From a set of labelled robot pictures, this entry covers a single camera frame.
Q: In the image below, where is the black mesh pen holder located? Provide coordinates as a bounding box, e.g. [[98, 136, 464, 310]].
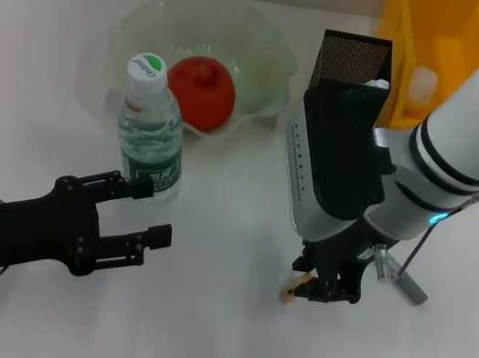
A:
[[302, 26, 400, 134]]

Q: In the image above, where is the clear water bottle green label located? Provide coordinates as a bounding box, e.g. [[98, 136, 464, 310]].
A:
[[104, 48, 204, 211]]

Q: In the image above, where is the right wrist cable with plug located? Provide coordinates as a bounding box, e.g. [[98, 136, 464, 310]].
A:
[[365, 170, 479, 299]]

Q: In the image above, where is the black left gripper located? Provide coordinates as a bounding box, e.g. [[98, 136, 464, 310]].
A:
[[0, 149, 183, 306]]

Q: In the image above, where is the yellow plastic storage bin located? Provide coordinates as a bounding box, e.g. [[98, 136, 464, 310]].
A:
[[359, 0, 479, 144]]

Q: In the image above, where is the grey marker pen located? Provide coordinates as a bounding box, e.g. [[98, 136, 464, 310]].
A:
[[389, 266, 433, 309]]

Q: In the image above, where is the white paper ball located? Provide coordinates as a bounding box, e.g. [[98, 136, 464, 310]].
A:
[[404, 64, 441, 114]]

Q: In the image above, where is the translucent green wavy glass bowl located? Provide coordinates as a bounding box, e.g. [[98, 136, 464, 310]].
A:
[[93, 0, 310, 153]]

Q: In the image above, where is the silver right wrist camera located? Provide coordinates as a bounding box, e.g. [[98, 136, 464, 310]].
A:
[[267, 81, 408, 254]]

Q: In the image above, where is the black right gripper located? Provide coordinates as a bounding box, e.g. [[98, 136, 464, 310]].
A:
[[290, 213, 388, 312]]

